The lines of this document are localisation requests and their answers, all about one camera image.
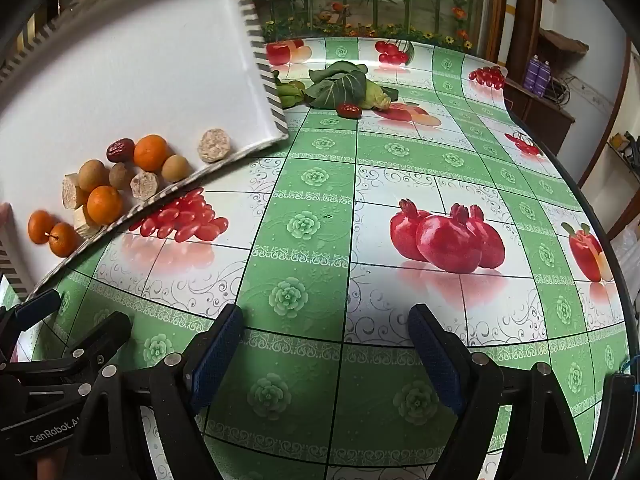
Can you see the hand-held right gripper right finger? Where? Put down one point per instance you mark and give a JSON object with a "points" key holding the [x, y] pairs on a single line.
{"points": [[435, 357]]}

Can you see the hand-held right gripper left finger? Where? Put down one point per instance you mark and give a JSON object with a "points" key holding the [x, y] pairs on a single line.
{"points": [[220, 357]]}

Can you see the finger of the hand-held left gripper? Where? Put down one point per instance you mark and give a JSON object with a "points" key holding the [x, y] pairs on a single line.
{"points": [[37, 305], [102, 337]]}

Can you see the beige crumbly cake piece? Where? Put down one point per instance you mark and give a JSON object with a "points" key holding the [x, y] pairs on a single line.
{"points": [[145, 186]]}

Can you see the brown longan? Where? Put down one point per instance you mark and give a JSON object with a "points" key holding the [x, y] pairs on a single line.
{"points": [[120, 176], [93, 175], [175, 168]]}

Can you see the white tray with striped rim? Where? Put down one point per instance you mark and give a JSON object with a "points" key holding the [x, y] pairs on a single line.
{"points": [[125, 60]]}

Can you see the orange mandarin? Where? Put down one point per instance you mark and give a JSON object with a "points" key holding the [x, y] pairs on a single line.
{"points": [[150, 153], [40, 227], [65, 240], [104, 205]]}

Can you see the green fruit printed tablecloth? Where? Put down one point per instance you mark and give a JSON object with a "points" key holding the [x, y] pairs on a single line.
{"points": [[300, 260]]}

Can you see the red jujube date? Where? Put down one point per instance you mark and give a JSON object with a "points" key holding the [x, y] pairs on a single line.
{"points": [[120, 150], [348, 110]]}

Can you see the wooden side cabinet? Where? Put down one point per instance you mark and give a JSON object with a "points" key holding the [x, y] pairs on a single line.
{"points": [[540, 110]]}

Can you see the dark green leaves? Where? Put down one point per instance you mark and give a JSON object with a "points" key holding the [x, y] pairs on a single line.
{"points": [[340, 82]]}

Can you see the purple bottle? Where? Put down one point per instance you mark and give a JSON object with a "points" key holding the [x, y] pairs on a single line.
{"points": [[534, 75], [545, 78]]}

